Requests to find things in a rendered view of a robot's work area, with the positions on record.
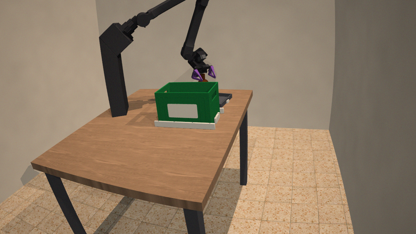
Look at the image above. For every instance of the green plastic crate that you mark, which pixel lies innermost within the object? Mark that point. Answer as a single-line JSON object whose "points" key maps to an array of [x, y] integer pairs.
{"points": [[188, 102]]}

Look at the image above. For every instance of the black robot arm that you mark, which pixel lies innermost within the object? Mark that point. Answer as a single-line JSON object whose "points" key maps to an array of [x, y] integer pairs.
{"points": [[195, 58]]}

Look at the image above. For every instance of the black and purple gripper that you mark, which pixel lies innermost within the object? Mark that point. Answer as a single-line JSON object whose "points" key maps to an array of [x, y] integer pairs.
{"points": [[198, 70]]}

